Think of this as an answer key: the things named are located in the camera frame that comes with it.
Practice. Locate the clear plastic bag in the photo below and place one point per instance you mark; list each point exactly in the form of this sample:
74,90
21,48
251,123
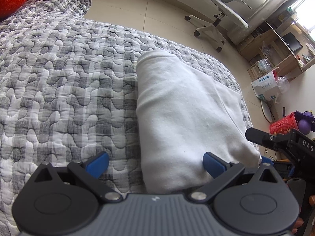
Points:
282,83

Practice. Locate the white office chair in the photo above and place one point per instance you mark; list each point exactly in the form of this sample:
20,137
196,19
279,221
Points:
226,7

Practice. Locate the grey curtain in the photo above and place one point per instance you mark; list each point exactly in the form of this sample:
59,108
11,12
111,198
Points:
265,9

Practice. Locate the person's right hand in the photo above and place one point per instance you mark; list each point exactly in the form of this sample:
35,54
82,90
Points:
297,225

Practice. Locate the purple toy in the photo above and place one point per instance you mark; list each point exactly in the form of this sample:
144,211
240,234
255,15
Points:
305,124

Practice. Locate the wooden desk with shelves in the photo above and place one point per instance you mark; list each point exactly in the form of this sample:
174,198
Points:
275,51

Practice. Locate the white garment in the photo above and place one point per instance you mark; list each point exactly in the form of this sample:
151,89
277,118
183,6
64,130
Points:
184,115

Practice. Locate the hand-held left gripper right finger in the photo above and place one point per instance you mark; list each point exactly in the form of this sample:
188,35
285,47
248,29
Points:
213,164

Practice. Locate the white round disc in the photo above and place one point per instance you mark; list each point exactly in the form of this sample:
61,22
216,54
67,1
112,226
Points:
267,111

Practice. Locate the grey checked quilted blanket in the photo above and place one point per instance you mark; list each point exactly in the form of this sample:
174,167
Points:
61,78

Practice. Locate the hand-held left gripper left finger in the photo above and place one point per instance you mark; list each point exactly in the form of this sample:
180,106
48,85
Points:
98,164

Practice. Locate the white cardboard box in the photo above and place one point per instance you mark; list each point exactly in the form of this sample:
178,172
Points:
265,86

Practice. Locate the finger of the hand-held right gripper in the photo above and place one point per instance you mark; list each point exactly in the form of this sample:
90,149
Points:
260,136
266,160

